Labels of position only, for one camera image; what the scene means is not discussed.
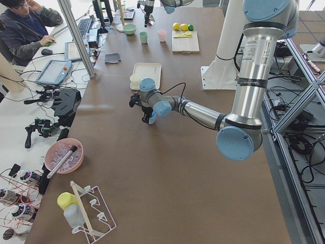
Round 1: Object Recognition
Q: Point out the green lime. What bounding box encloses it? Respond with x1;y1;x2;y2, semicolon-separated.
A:
188;24;194;31

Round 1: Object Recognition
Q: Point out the metal muddler in bowl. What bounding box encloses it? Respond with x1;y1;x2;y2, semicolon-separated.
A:
47;145;78;179

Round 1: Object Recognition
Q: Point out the beige rabbit tray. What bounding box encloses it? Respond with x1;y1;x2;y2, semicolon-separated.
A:
133;63;161;89

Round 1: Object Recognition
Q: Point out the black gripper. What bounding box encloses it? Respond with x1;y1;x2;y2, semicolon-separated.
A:
141;105;153;124
144;5;154;27

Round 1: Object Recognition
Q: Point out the grey folded cloth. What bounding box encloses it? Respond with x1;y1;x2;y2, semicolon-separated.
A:
105;53;121;64

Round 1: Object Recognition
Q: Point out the seated person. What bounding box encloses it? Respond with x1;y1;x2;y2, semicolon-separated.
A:
1;1;63;67

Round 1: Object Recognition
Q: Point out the green bowl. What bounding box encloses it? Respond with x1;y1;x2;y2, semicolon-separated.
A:
123;23;137;35

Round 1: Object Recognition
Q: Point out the yellow cup on rack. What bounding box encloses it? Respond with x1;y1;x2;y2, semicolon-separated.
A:
57;192;78;210

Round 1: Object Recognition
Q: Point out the pink bowl with ice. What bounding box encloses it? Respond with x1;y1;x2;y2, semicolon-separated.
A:
44;138;85;175

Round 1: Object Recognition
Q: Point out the wooden cutting board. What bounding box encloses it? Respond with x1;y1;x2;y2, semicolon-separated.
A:
172;31;200;53

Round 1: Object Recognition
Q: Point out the pink plastic cup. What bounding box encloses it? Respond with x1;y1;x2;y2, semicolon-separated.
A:
157;29;167;42

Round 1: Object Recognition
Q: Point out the white wire rack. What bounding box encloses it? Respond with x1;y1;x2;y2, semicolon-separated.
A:
70;181;117;243

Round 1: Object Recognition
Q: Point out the yellow lemon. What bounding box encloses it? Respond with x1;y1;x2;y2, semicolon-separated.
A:
173;22;180;31
180;23;188;32

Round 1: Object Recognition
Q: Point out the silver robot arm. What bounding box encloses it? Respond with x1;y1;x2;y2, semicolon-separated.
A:
144;0;192;27
129;1;299;161

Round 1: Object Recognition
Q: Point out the green plastic cup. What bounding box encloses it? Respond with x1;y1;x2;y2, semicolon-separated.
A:
139;32;148;44

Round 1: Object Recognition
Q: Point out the blue plastic cup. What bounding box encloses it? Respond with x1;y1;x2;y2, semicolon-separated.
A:
148;112;156;125

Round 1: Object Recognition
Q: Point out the yellow lemon outer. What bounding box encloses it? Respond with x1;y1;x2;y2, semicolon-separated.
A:
173;22;180;31

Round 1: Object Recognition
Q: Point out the blue teach pendant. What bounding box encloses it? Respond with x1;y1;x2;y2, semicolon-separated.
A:
35;59;72;85

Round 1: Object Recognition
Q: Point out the cream plastic cup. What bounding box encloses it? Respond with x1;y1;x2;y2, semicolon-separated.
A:
129;74;141;90

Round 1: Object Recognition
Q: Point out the yellow lemon middle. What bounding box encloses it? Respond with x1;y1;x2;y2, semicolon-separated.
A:
180;23;188;32

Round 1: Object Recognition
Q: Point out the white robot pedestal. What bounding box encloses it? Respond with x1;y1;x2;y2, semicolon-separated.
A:
201;0;246;90

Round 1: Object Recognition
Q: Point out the aluminium frame post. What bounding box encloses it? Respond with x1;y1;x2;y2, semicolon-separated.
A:
57;0;95;78

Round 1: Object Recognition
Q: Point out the wooden cup stand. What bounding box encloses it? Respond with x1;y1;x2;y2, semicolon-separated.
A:
113;0;125;33

